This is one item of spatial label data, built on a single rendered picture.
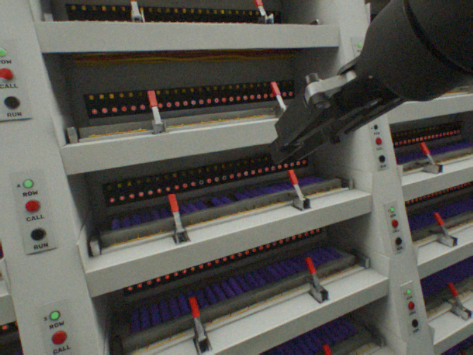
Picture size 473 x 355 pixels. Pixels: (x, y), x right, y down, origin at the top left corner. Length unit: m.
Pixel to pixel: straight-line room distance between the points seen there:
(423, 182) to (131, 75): 0.78
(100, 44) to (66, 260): 0.36
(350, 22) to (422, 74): 0.59
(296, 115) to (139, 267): 0.36
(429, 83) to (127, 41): 0.47
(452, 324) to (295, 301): 0.48
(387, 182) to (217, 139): 0.43
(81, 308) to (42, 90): 0.34
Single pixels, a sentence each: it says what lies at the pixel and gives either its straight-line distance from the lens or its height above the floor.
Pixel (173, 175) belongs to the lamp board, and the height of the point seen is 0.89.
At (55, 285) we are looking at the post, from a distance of 0.52.
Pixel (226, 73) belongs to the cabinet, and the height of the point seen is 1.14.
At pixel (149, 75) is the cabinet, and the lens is 0.75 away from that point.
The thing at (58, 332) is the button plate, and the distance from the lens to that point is 0.54.
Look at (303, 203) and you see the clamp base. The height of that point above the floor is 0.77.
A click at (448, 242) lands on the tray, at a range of 0.95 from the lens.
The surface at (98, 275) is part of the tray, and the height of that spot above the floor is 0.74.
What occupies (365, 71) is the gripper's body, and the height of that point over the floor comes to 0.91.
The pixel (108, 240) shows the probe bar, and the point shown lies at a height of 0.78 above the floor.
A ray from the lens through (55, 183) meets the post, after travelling 0.50.
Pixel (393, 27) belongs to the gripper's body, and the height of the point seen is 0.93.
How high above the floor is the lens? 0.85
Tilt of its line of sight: level
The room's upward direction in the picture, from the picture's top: 11 degrees counter-clockwise
